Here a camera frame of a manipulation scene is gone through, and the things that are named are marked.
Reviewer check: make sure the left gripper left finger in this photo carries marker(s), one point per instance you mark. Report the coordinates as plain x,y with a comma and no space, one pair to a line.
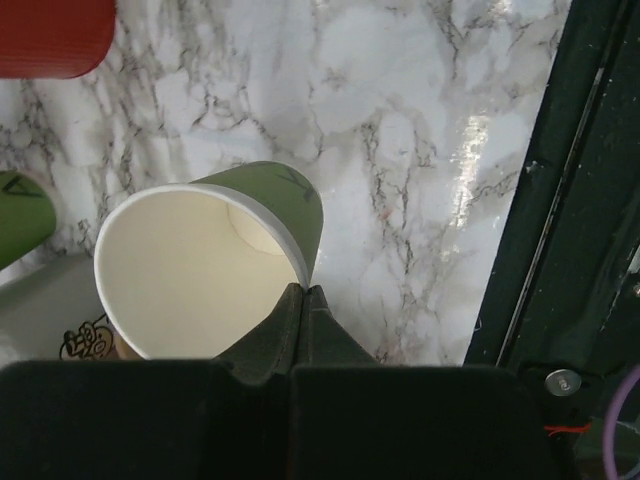
260,362

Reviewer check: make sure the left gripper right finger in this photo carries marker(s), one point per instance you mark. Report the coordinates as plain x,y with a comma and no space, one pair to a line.
322,341

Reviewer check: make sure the green paper cup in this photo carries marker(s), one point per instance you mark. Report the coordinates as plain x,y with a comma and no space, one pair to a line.
185,270

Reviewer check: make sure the grey toilet paper roll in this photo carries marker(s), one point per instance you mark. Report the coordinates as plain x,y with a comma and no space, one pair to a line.
55,313

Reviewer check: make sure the stack of paper cups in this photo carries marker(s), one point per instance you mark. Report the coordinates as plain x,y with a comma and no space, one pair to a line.
30,214

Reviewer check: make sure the red straw holder cup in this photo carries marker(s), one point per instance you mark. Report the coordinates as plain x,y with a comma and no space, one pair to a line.
57,39

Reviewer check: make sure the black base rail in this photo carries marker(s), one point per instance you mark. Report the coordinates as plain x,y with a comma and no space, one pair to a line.
561,309

